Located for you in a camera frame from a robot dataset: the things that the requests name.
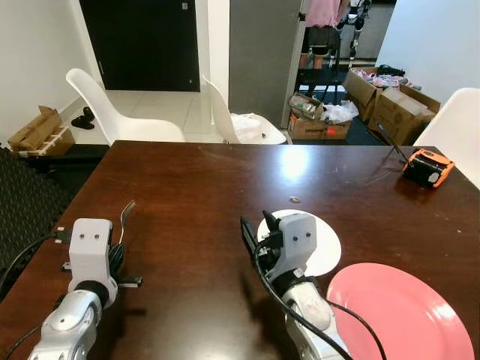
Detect pink plate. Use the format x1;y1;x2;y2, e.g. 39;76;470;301
326;262;476;360

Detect printed cardboard box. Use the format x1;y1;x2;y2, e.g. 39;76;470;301
288;93;353;142

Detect small open cardboard box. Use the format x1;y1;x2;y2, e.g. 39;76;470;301
7;105;77;158

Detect white bowl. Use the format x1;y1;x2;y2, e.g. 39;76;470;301
257;209;343;278

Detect cardboard box with clothes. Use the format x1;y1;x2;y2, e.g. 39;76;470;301
343;66;410;121

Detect crumpled white plastic bag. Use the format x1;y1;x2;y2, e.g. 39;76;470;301
322;100;360;125

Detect black foam floor mat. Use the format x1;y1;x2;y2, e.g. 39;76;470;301
0;146;77;271

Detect black slipper pair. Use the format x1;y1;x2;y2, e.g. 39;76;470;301
70;106;97;131

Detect black door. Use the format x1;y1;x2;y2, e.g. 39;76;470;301
79;0;201;93

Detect silver metal fork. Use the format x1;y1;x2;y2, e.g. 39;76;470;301
119;199;137;246

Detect orange black tape measure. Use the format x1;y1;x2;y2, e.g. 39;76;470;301
402;148;456;188

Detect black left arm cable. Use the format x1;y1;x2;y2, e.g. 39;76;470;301
0;234;70;360

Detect person in pink shirt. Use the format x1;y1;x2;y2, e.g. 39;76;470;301
300;0;350;73

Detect white humanoid robot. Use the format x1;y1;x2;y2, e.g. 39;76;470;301
337;0;373;62

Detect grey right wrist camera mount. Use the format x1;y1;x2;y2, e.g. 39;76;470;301
279;212;320;281

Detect white plastic chair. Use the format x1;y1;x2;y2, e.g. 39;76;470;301
65;68;187;146
412;87;480;190
200;75;289;146

